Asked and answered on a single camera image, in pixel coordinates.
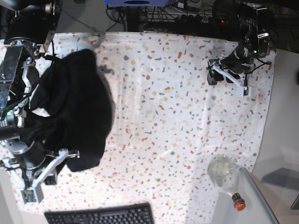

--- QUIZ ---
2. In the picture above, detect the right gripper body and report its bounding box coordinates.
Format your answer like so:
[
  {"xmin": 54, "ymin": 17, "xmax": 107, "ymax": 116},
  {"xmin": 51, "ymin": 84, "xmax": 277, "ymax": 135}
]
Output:
[{"xmin": 0, "ymin": 130, "xmax": 49, "ymax": 177}]

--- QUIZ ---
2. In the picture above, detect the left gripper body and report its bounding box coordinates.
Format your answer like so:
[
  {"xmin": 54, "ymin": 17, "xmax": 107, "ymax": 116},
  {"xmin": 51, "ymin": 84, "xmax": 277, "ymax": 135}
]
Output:
[{"xmin": 207, "ymin": 52, "xmax": 254, "ymax": 77}]

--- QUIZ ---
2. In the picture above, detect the black t-shirt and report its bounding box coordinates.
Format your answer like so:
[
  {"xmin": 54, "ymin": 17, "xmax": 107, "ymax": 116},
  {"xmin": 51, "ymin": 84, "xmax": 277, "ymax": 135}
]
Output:
[{"xmin": 20, "ymin": 49, "xmax": 113, "ymax": 172}]

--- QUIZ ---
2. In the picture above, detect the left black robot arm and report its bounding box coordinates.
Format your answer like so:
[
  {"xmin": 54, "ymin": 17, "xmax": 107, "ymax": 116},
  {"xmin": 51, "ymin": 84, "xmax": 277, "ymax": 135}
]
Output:
[{"xmin": 207, "ymin": 0, "xmax": 271, "ymax": 87}]

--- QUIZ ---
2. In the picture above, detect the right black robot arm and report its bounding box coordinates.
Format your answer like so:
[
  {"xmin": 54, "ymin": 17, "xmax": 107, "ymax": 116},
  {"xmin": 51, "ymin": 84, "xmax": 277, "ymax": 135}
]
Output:
[{"xmin": 0, "ymin": 0, "xmax": 62, "ymax": 189}]

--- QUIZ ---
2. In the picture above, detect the black power strip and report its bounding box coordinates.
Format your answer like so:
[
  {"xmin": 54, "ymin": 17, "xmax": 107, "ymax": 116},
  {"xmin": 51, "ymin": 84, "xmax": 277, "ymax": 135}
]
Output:
[{"xmin": 174, "ymin": 13, "xmax": 230, "ymax": 25}]

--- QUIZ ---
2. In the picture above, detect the terrazzo pattern tablecloth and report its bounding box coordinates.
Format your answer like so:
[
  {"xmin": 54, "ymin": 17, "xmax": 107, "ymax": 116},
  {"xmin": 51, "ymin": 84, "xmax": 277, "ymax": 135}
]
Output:
[{"xmin": 0, "ymin": 30, "xmax": 278, "ymax": 224}]

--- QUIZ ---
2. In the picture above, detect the clear bottle orange cap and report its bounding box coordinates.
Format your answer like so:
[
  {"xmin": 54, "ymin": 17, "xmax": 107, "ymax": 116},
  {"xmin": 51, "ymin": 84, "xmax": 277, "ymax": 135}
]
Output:
[{"xmin": 207, "ymin": 155, "xmax": 246, "ymax": 211}]

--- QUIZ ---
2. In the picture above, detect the black computer keyboard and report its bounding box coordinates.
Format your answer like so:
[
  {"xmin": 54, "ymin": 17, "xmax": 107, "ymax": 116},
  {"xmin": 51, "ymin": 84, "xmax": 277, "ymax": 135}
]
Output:
[{"xmin": 44, "ymin": 203, "xmax": 155, "ymax": 224}]

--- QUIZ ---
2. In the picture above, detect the blue box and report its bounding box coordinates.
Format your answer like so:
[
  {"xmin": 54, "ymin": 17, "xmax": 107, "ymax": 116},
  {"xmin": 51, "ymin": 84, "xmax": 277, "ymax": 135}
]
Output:
[{"xmin": 104, "ymin": 0, "xmax": 177, "ymax": 7}]

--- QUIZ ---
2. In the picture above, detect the black wire rack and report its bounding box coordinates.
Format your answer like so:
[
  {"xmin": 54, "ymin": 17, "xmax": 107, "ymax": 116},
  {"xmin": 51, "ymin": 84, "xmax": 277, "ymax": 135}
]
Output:
[{"xmin": 140, "ymin": 6, "xmax": 186, "ymax": 22}]

